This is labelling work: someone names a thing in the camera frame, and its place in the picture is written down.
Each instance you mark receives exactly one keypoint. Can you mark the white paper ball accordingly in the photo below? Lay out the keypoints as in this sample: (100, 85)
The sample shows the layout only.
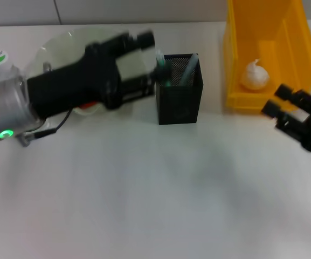
(255, 76)

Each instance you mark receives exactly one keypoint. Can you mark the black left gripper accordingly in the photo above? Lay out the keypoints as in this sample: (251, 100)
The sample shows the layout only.
(74, 83)

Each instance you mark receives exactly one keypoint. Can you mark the grey transparent pen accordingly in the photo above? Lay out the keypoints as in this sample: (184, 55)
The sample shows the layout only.
(189, 70)

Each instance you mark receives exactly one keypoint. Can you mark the black mesh pen holder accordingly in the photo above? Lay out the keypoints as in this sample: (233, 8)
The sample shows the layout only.
(182, 102)

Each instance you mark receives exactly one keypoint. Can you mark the green pen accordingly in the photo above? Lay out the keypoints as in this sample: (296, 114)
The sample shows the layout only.
(161, 67)

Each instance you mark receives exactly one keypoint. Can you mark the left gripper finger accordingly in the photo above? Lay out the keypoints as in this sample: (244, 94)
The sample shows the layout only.
(160, 73)

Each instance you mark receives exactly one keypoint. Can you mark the pale green glass fruit plate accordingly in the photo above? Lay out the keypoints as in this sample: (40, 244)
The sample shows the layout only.
(52, 51)

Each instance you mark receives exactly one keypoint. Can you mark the yellow plastic bin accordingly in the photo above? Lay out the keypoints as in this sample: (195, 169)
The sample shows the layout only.
(284, 40)

